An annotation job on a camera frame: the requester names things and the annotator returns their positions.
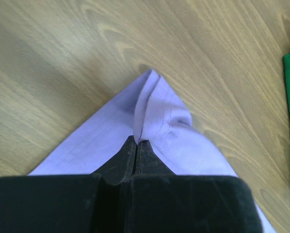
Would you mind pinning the purple t shirt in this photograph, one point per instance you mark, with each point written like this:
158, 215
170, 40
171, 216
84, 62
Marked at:
148, 109

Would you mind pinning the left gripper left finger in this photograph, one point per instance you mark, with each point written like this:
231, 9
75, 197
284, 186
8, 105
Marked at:
87, 203

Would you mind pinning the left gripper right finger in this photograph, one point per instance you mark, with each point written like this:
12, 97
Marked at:
162, 202

